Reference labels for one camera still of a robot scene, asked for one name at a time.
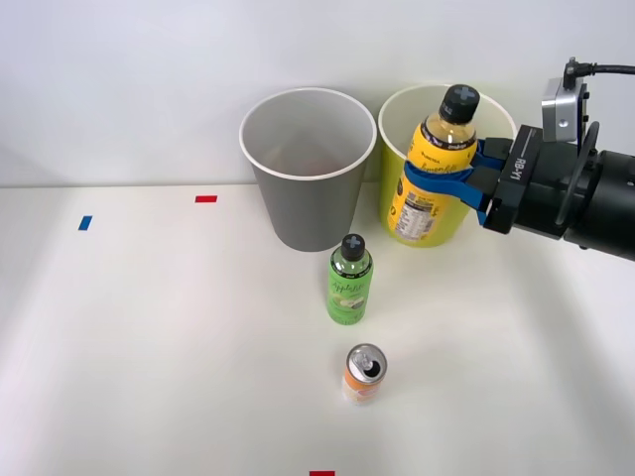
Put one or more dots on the yellow label plastic bottle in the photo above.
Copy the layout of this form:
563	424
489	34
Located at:
436	144

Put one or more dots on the orange drink can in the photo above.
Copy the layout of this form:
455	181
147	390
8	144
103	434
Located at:
361	384

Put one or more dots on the green label plastic bottle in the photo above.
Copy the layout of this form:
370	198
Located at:
348	292

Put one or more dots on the yellow-green plastic waste bin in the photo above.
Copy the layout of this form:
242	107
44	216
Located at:
397	124

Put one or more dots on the grey plastic waste bin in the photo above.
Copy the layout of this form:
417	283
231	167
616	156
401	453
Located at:
310	213

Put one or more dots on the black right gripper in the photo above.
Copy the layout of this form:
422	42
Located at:
531	188

